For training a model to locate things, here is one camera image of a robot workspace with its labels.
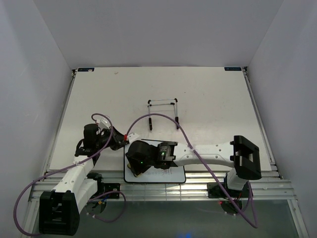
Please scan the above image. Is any yellow bone-shaped eraser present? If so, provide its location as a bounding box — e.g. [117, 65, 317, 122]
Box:
[127, 163, 143, 178]

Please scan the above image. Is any black-framed small whiteboard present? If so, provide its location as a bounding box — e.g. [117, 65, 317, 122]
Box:
[124, 140, 186, 183]

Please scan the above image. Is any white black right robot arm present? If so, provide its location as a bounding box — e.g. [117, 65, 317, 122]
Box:
[123, 133, 262, 197]

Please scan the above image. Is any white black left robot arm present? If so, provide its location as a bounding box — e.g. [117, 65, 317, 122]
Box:
[39, 123, 128, 236]

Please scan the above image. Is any blue left corner label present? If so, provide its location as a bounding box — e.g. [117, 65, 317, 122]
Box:
[77, 67, 95, 72]

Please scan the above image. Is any blue corner label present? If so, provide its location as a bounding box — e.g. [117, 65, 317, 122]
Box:
[77, 67, 95, 72]
[224, 67, 242, 71]

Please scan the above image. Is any blue right corner label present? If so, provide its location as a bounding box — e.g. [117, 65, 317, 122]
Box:
[224, 67, 242, 71]

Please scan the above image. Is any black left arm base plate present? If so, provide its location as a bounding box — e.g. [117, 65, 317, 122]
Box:
[101, 183, 120, 200]

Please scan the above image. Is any metal wire whiteboard stand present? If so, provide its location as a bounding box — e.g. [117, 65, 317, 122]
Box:
[147, 98, 179, 130]

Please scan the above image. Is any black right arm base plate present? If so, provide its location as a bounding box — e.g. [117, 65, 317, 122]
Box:
[207, 182, 253, 200]

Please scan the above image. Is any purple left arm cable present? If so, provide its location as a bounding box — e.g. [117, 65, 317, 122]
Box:
[13, 113, 127, 235]

